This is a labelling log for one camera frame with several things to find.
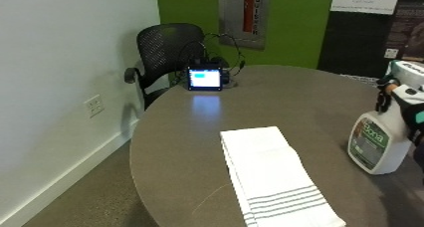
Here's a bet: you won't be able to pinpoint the white spray bottle green label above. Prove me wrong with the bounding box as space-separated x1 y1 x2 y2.
347 78 424 175

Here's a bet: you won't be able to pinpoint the dark banner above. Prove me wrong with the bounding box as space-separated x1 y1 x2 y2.
317 0 424 80

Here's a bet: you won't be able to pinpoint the white striped towel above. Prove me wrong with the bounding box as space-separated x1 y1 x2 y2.
218 125 347 227

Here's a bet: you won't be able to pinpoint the small black screen device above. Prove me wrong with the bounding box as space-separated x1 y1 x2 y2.
186 65 224 92

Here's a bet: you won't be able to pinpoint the metal fire extinguisher cabinet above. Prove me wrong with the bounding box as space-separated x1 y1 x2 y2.
217 0 271 51

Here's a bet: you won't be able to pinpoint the black mesh office chair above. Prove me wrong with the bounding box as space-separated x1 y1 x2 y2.
124 22 208 112

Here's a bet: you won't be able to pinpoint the small white wall plate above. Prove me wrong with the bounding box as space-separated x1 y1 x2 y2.
383 48 400 60

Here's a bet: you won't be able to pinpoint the black cables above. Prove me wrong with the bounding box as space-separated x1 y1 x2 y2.
176 32 247 89

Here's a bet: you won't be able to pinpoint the white wall outlet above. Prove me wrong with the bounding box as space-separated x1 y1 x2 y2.
84 94 107 119

